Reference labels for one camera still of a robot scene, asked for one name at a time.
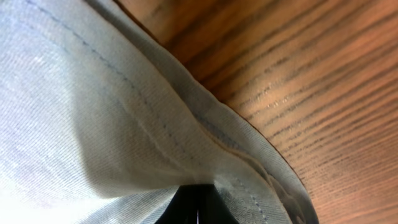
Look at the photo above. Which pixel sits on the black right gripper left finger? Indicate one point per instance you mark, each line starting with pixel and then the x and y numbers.
pixel 183 208

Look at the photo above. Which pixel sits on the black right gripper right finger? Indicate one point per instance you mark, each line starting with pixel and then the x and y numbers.
pixel 211 207

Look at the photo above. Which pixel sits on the light blue printed t-shirt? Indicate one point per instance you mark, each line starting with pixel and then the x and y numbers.
pixel 101 124

